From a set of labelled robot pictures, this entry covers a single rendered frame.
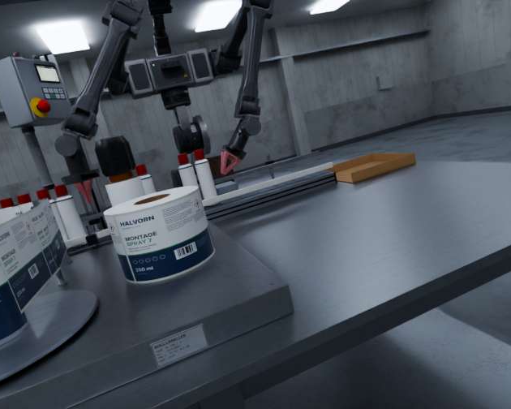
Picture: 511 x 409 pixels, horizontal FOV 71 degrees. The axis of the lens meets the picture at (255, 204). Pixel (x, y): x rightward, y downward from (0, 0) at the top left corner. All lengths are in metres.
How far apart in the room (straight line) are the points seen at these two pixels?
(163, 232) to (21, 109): 0.73
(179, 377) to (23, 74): 1.03
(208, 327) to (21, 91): 0.96
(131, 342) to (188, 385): 0.10
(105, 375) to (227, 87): 8.58
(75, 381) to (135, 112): 8.13
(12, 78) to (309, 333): 1.10
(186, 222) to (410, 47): 11.27
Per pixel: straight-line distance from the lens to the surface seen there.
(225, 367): 0.52
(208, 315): 0.55
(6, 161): 8.83
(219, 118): 8.81
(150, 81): 1.82
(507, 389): 1.38
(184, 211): 0.72
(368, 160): 1.74
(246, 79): 1.33
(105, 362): 0.56
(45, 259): 0.87
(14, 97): 1.32
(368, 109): 10.66
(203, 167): 1.27
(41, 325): 0.72
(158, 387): 0.54
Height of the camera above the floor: 1.13
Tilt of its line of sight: 12 degrees down
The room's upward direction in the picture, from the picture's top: 14 degrees counter-clockwise
